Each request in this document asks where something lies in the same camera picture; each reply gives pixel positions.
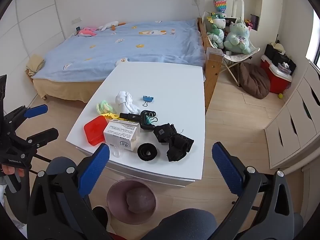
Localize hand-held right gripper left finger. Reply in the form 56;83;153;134
26;143;112;240

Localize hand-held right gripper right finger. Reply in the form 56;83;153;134
212;142;296;240

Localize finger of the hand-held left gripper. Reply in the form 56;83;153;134
15;127;59;155
3;104;49;130

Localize red plastic box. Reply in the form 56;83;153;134
84;116;110;146

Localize pink trash bin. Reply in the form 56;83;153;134
107;178;158;225

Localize white carton box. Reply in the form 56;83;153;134
103;119;140;158

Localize black ring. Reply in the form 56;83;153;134
137;142;158;161

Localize black cloth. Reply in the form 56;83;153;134
152;123;195;162

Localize green yellow hair tie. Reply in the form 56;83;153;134
96;100;114;115

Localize black clip holder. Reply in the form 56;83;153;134
119;109;158;131

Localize white cloth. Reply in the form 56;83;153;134
115;90;142;117

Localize person's left hand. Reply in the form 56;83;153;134
0;165;25;177

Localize yellow bed skirt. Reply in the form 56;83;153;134
32;76;110;103

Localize beige folded cloth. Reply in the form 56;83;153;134
26;54;45;76

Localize white drawer cabinet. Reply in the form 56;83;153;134
264;60;320;169

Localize brown floor cushion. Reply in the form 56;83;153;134
239;62;271;100

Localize pink plush toy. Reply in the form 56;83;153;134
76;26;97;37

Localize red cooler box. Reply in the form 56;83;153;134
260;55;293;94

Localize white low table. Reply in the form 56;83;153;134
66;61;206;187

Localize white folding chair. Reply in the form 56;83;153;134
221;44;261;87

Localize bed with blue blanket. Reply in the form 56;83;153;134
32;19;207;82

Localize white goose plush toy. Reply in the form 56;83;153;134
97;20;127;32

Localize clear plastic box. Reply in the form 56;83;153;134
205;47;224;59

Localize black bags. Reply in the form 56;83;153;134
264;44;297;74

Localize light green dinosaur plush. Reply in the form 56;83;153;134
223;17;252;55

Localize green dragon plush toy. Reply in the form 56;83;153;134
206;11;227;50

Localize dark framed window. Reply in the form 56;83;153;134
306;7;320;70

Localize wooden bed frame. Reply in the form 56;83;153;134
197;17;223;114

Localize white wall shelf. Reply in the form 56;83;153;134
232;0;264;32

